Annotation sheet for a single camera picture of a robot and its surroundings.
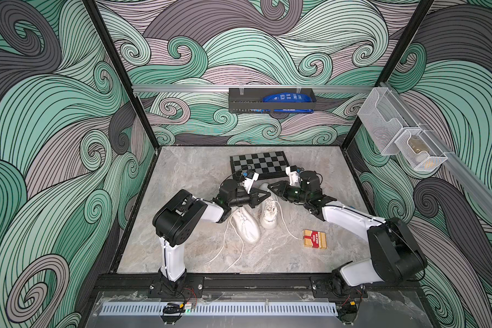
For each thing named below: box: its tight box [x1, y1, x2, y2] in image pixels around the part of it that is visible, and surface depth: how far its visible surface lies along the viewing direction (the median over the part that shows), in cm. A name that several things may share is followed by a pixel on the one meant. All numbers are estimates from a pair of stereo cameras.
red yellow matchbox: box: [302, 228, 328, 250], surface depth 85 cm
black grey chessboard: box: [229, 151, 290, 181], surface depth 109 cm
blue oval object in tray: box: [262, 92, 313, 103], surface depth 94 cm
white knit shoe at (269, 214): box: [258, 182, 280, 230], surface depth 87 cm
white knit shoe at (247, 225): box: [233, 207, 261, 244], surface depth 87 cm
